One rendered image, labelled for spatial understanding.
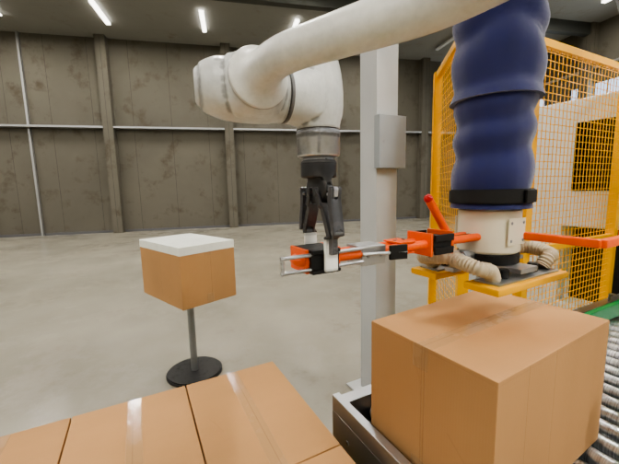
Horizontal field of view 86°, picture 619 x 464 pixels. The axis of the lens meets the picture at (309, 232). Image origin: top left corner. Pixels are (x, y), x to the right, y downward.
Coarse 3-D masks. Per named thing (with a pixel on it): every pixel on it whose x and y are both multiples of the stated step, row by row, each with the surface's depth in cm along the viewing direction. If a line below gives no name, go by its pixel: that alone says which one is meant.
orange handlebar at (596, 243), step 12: (384, 240) 84; (396, 240) 82; (408, 240) 82; (420, 240) 84; (456, 240) 89; (468, 240) 91; (540, 240) 90; (552, 240) 88; (564, 240) 85; (576, 240) 83; (588, 240) 81; (600, 240) 79; (612, 240) 80; (348, 252) 72; (360, 252) 74; (408, 252) 81; (300, 264) 67
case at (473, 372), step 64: (384, 320) 103; (448, 320) 102; (512, 320) 101; (576, 320) 100; (384, 384) 101; (448, 384) 81; (512, 384) 73; (576, 384) 92; (448, 448) 83; (512, 448) 76; (576, 448) 97
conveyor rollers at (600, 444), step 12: (612, 324) 194; (612, 336) 175; (612, 348) 166; (612, 360) 153; (612, 372) 145; (612, 384) 138; (612, 396) 131; (612, 408) 124; (600, 420) 114; (612, 420) 117; (600, 432) 113; (612, 432) 110; (600, 444) 106; (612, 444) 104; (588, 456) 101; (600, 456) 99; (612, 456) 103
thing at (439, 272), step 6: (444, 264) 105; (414, 270) 105; (420, 270) 103; (426, 270) 102; (432, 270) 102; (438, 270) 100; (444, 270) 101; (426, 276) 101; (432, 276) 99; (438, 276) 98; (444, 276) 99
